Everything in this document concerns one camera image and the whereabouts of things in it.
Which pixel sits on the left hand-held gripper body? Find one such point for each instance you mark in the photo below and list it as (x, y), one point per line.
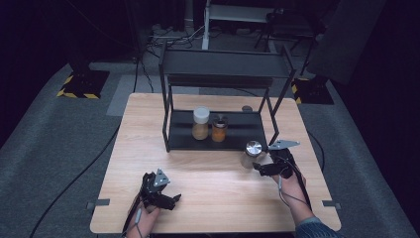
(155, 185)

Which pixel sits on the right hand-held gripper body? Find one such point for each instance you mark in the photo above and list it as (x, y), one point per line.
(284, 158)

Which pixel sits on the shiny metal lid glass jar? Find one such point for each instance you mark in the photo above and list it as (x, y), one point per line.
(252, 152)

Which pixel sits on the orange spice jar silver lid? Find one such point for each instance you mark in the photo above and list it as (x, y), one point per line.
(219, 129)

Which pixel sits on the white lid spice jar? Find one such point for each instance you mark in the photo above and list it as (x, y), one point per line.
(200, 124)

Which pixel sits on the black two-tier metal rack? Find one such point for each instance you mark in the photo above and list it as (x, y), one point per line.
(218, 105)

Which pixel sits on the person's left hand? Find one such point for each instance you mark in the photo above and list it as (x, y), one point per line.
(147, 218)

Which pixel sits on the person's right hand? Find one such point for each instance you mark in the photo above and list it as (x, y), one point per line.
(290, 188)

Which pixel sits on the grey table edge clamp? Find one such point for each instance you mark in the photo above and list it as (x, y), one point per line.
(99, 203)
(331, 204)

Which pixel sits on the round grey table grommet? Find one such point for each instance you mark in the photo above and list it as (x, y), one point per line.
(247, 108)

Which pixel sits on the yellow black striped stand base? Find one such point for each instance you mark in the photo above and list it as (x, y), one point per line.
(84, 84)
(312, 91)

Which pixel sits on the grey floor mat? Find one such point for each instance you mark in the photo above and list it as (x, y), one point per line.
(125, 94)

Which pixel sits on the dark stand with legs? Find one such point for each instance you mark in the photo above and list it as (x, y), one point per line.
(290, 26)

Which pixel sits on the grey leaning panel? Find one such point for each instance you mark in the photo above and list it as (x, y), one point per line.
(345, 38)

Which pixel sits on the white metal stand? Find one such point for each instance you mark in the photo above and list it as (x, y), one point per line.
(228, 13)

